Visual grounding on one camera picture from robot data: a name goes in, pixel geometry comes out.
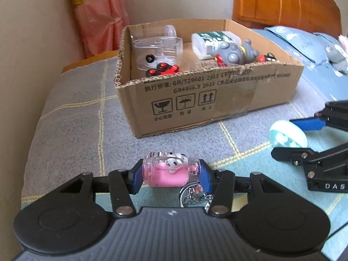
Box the mint green round case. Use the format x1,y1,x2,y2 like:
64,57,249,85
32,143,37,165
268,120,308,148

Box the pink keychain toy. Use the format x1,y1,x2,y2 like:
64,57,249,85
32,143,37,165
143,152,212,211

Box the black robot toy red eyes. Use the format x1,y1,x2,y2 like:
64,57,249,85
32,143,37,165
258,52,277,62

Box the red black toy car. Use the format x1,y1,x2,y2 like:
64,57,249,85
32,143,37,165
146,62,181,77

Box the clear plastic container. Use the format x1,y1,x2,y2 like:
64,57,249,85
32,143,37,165
134,37,183,71

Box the golden capsule bottle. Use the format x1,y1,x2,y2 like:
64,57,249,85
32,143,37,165
190,60,241,71

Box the grey plush toy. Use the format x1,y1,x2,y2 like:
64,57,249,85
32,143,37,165
325,44,347,75

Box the grey teal checked blanket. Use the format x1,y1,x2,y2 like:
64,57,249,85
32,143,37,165
20,57,348,260

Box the blue floral pillow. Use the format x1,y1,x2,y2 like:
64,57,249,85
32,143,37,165
254,25,347,101

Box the cardboard box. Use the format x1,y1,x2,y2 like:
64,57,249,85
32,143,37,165
114,19,304,138

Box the grey spotted toy figure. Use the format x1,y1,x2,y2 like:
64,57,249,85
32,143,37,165
209,39,259,65

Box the wooden headboard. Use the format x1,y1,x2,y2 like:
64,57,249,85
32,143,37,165
232,0,342,37

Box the white green pill bottle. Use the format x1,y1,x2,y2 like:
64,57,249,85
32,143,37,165
191,31,242,60

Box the clear plastic tube bottle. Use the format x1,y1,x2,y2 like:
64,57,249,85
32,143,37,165
132,25,178,43

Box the pink orange curtain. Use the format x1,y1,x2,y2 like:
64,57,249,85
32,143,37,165
71,0,129,58

